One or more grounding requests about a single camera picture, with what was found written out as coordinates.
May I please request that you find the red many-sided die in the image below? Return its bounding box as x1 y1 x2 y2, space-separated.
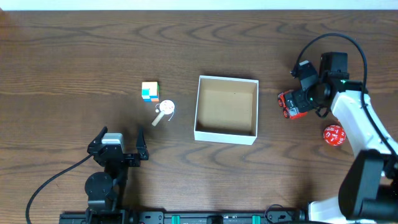
323 124 346 146

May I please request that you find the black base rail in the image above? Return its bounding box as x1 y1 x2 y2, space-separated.
58 208 310 224

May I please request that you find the multicoloured puzzle cube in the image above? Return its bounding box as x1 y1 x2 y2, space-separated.
141 82 160 102

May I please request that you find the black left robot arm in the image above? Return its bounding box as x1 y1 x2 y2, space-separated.
85 127 149 212

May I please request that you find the red toy truck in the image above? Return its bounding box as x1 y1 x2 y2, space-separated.
277 90 308 119

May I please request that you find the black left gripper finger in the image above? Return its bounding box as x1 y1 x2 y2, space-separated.
136 128 149 161
92 126 108 144

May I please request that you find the small wooden rattle drum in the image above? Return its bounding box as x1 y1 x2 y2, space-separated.
151 100 175 126

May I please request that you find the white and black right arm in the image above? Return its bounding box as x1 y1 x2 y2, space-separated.
281 52 397 223

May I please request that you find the white cardboard box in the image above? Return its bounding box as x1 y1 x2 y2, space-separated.
193 75 259 145

